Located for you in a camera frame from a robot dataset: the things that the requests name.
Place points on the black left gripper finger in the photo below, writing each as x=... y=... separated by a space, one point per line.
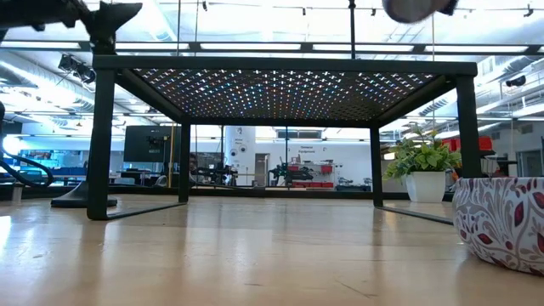
x=108 y=17

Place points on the pink patterned candle bowl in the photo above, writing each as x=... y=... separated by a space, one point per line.
x=412 y=10

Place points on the red leaf patterned candle bowl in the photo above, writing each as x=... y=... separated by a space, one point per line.
x=501 y=221

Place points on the black background robot arm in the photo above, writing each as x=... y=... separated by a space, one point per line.
x=221 y=173
x=297 y=174

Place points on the black hanging ceiling device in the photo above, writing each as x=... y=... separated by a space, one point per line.
x=81 y=71

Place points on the black monitor screen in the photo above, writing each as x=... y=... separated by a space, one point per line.
x=144 y=144

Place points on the red box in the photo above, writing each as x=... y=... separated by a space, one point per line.
x=484 y=143

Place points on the yellow pole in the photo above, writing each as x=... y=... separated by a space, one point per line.
x=171 y=153

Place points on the person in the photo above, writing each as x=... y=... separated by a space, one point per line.
x=194 y=163

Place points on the black perforated metal rack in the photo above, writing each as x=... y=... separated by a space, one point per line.
x=280 y=66

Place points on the green plant in white pot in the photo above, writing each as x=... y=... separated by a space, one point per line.
x=425 y=187

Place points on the white column with cameras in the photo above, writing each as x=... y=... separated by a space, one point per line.
x=240 y=144

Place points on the shelf with red bins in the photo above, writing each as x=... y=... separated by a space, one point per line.
x=326 y=169

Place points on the grey door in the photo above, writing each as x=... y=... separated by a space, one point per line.
x=261 y=170

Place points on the black ceiling camera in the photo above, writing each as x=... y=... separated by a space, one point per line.
x=516 y=81

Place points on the small white post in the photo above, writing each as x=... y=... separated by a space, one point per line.
x=17 y=193

